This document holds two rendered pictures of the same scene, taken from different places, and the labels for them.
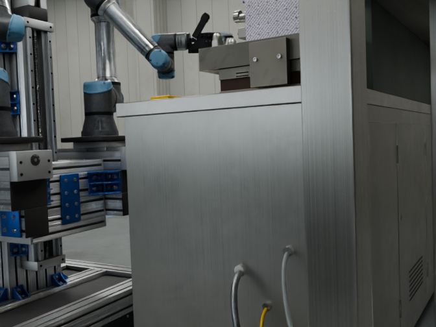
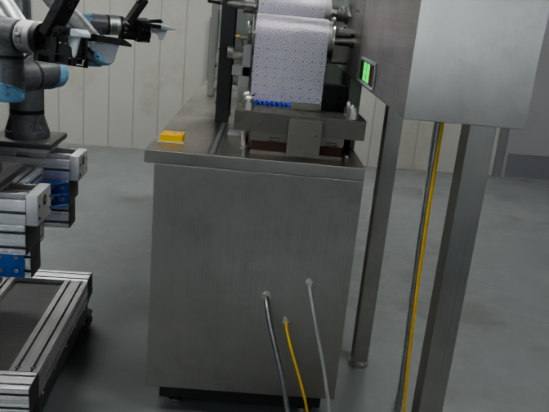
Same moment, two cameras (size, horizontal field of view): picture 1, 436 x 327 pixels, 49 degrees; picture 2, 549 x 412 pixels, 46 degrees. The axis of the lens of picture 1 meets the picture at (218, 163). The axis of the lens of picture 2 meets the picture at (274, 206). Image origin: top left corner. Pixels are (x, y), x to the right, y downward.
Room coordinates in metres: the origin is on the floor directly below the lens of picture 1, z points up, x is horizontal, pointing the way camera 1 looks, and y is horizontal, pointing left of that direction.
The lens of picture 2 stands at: (-0.35, 1.01, 1.32)
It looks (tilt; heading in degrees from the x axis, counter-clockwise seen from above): 17 degrees down; 325
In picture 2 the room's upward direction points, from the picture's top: 5 degrees clockwise
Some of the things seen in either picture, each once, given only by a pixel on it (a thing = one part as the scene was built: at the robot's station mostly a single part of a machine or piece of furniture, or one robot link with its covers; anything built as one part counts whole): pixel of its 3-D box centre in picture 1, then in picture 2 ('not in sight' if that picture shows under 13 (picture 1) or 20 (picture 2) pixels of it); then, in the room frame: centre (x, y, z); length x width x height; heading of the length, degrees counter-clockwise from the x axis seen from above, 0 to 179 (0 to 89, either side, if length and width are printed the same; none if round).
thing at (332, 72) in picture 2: (433, 80); (324, 79); (2.23, -1.00, 1.02); 2.24 x 0.04 x 0.24; 148
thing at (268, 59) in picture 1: (268, 63); (304, 138); (1.19, -0.13, 0.96); 0.10 x 0.03 x 0.11; 58
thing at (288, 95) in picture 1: (357, 114); (260, 105); (2.28, -0.67, 0.88); 2.52 x 0.66 x 0.04; 148
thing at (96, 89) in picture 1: (98, 96); (26, 88); (2.01, 0.48, 0.98); 0.13 x 0.12 x 0.14; 176
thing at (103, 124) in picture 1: (99, 124); (27, 122); (2.00, 0.48, 0.87); 0.15 x 0.15 x 0.10
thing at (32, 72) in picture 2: not in sight; (12, 77); (1.29, 0.67, 1.12); 0.11 x 0.08 x 0.11; 125
